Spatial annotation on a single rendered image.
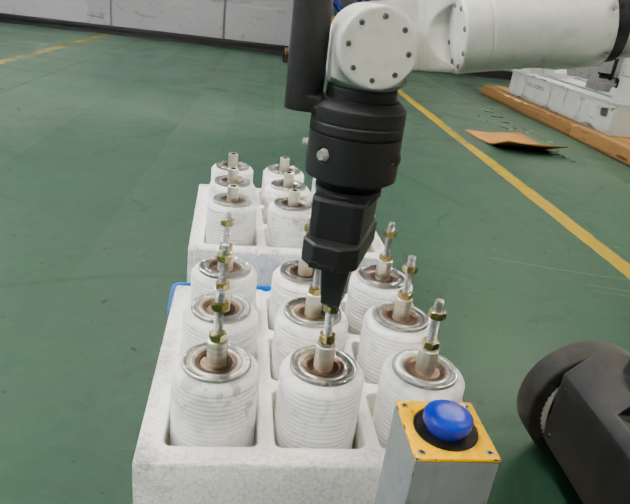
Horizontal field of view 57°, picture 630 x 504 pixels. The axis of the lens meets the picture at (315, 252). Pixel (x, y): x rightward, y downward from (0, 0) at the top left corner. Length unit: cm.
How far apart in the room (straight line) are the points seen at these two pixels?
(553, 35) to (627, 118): 336
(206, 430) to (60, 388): 45
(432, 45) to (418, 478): 38
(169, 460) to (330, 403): 17
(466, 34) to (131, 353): 82
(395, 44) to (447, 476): 34
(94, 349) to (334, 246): 69
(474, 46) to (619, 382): 52
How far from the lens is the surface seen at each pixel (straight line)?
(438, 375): 69
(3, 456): 95
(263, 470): 65
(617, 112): 387
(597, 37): 57
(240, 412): 65
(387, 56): 49
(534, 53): 56
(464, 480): 51
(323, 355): 64
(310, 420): 65
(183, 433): 67
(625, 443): 83
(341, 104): 52
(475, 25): 54
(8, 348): 117
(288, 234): 112
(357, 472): 66
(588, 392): 89
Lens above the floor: 63
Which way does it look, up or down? 24 degrees down
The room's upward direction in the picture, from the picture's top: 7 degrees clockwise
